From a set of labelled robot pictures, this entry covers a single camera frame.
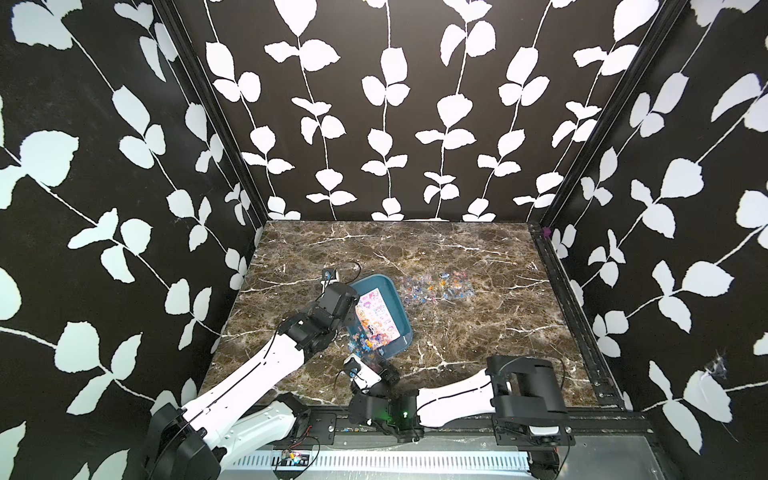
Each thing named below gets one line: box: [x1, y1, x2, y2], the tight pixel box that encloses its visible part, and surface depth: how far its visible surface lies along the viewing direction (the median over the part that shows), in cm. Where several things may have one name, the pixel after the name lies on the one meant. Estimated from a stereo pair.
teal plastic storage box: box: [350, 274, 413, 357], surface depth 87 cm
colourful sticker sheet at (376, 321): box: [355, 288, 401, 351], surface depth 88 cm
